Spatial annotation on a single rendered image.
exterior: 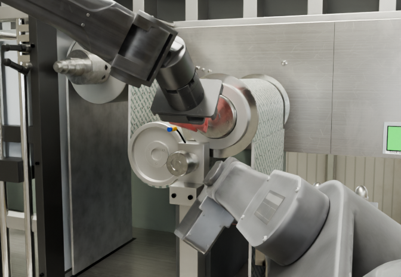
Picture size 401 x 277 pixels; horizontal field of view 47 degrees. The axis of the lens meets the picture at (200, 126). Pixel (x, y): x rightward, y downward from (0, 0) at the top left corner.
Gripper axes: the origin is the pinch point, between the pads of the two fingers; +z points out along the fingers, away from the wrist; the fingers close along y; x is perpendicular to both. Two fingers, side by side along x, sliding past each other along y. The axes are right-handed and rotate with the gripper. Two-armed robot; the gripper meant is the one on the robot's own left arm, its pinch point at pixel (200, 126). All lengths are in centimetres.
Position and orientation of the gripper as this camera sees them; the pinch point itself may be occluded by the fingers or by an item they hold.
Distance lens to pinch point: 77.4
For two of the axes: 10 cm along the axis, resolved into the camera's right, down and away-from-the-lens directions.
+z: 2.4, 5.1, 8.2
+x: 2.3, -8.5, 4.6
